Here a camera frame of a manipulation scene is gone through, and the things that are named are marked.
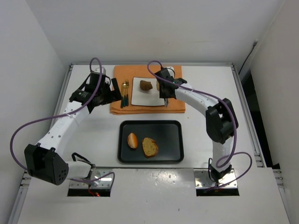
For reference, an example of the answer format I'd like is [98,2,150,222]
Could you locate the stainless steel tongs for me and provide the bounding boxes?
[164,98,169,107]

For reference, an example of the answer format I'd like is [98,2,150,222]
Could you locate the brown chocolate croissant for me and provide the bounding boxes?
[140,80,153,91]

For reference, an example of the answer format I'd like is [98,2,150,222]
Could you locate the glossy orange bun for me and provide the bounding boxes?
[127,133,138,149]

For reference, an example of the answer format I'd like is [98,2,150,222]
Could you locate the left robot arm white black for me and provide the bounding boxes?
[24,67,121,185]

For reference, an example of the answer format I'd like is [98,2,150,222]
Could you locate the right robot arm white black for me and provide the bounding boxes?
[154,67,238,184]

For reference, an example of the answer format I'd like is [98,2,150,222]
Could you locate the white square plate black rim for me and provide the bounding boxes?
[131,77,164,106]

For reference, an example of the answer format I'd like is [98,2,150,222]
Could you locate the orange woven placemat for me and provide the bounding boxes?
[110,65,185,115]

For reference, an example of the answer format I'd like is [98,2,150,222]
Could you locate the black baking tray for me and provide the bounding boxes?
[117,120,184,164]

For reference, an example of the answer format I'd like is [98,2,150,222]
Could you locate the green handled gold knife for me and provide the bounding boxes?
[123,90,127,107]

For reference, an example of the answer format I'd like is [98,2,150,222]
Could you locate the green handled gold spoon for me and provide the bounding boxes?
[121,82,126,108]

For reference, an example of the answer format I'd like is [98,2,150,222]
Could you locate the black right base cable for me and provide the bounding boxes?
[207,157,215,182]

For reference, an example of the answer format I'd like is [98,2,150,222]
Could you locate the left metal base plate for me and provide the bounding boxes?
[69,169,115,190]

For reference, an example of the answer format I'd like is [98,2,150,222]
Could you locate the metal base plate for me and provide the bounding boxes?
[69,169,115,190]
[193,169,238,189]

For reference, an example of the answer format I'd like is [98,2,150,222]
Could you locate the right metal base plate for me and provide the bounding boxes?
[193,169,238,189]

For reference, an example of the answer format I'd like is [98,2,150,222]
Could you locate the black wall cable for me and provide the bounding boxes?
[238,41,258,75]

